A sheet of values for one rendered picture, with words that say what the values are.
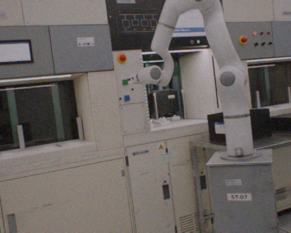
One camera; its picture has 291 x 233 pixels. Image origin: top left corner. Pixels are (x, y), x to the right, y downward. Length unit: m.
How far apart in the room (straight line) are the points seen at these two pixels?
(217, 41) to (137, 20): 0.75
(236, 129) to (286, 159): 1.36
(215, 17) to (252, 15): 1.11
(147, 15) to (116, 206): 1.23
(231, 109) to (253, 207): 0.44
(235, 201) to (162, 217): 0.82
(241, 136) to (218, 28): 0.50
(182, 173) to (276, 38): 1.32
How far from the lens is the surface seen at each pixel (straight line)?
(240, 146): 1.53
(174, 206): 2.25
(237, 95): 1.48
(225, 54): 1.55
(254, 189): 1.49
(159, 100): 2.69
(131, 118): 2.04
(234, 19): 2.57
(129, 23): 2.12
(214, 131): 2.06
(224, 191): 1.51
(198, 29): 2.35
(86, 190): 2.00
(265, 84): 3.30
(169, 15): 1.64
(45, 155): 1.93
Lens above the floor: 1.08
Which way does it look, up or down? 3 degrees down
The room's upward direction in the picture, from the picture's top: 7 degrees counter-clockwise
